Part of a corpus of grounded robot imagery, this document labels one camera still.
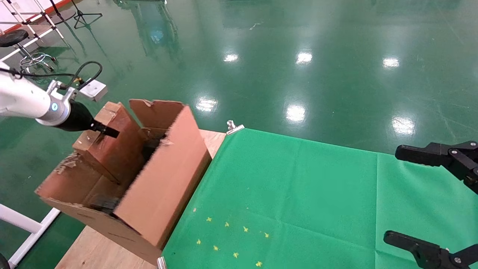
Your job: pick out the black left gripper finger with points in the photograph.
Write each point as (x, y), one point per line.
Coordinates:
(108, 132)

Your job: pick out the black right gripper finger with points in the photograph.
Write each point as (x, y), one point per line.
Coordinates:
(429, 254)
(429, 153)

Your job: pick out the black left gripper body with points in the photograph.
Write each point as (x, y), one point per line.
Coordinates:
(76, 117)

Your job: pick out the small brown cardboard box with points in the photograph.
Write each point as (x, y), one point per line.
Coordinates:
(115, 153)

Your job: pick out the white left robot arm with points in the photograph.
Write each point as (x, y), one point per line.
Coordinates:
(22, 99)

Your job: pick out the large open cardboard carton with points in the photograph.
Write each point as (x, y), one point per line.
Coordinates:
(168, 179)

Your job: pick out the black foam block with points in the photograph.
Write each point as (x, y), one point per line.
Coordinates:
(106, 205)

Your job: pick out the black tripod stand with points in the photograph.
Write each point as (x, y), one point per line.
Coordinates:
(83, 15)

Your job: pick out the black round wheeled stool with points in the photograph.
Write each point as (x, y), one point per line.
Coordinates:
(13, 37)

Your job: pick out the green table cloth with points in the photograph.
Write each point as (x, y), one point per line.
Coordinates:
(336, 205)

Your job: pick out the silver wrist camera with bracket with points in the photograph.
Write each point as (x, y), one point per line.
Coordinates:
(93, 89)

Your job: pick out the white metal rack frame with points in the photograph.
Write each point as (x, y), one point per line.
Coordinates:
(11, 55)

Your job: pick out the white metal table frame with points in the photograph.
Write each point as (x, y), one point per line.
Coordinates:
(22, 222)

